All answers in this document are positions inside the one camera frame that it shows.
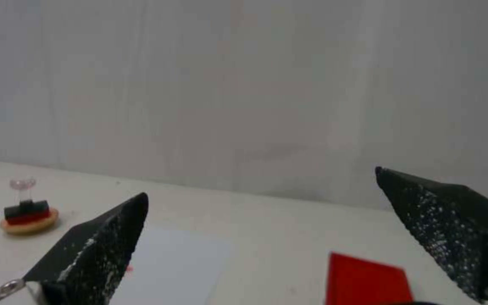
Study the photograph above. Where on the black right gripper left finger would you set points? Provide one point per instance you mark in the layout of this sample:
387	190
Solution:
95	247

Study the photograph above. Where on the red square ink pad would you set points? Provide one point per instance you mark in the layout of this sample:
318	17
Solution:
364	281

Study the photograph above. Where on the white paper sheet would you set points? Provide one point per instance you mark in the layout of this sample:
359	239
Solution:
176	267

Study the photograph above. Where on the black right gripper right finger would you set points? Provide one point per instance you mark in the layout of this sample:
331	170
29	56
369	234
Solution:
447	222

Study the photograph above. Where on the round wooden ink pad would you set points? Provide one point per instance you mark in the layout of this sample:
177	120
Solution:
30	225

